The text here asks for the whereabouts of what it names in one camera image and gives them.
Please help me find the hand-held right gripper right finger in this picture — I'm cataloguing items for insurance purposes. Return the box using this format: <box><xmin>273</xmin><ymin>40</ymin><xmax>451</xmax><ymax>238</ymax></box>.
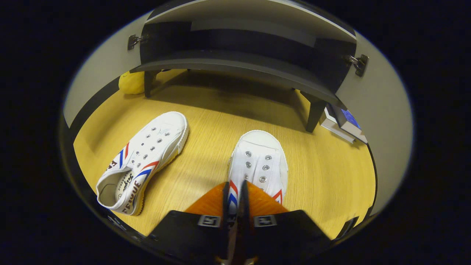
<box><xmin>237</xmin><ymin>179</ymin><xmax>333</xmax><ymax>264</ymax></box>

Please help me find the white book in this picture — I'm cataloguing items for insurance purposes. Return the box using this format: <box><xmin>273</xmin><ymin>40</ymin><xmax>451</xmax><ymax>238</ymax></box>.
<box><xmin>319</xmin><ymin>112</ymin><xmax>356</xmax><ymax>144</ymax></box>

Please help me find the grey cabinet door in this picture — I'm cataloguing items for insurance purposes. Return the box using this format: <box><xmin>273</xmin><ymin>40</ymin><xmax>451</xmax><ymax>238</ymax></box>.
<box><xmin>333</xmin><ymin>31</ymin><xmax>414</xmax><ymax>221</ymax></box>
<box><xmin>62</xmin><ymin>10</ymin><xmax>153</xmax><ymax>129</ymax></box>

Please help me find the white canvas shoe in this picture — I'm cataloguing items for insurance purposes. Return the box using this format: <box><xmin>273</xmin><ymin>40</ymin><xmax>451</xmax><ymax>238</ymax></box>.
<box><xmin>226</xmin><ymin>130</ymin><xmax>289</xmax><ymax>264</ymax></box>
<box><xmin>96</xmin><ymin>111</ymin><xmax>190</xmax><ymax>216</ymax></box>

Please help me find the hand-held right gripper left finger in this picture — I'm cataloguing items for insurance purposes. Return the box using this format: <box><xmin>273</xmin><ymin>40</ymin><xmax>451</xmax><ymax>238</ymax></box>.
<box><xmin>142</xmin><ymin>181</ymin><xmax>230</xmax><ymax>264</ymax></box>

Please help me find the yellow soft toy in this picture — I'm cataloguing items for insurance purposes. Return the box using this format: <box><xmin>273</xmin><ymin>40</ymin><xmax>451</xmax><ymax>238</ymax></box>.
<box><xmin>118</xmin><ymin>71</ymin><xmax>145</xmax><ymax>95</ymax></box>

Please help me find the metal door hinge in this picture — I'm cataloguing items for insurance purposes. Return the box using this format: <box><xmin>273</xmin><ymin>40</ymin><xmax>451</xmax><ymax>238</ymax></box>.
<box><xmin>127</xmin><ymin>34</ymin><xmax>144</xmax><ymax>51</ymax></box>
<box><xmin>346</xmin><ymin>54</ymin><xmax>369</xmax><ymax>77</ymax></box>

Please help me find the grey shoe cabinet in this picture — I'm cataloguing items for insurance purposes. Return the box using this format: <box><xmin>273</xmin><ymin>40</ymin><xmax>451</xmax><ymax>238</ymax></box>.
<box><xmin>131</xmin><ymin>0</ymin><xmax>357</xmax><ymax>134</ymax></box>

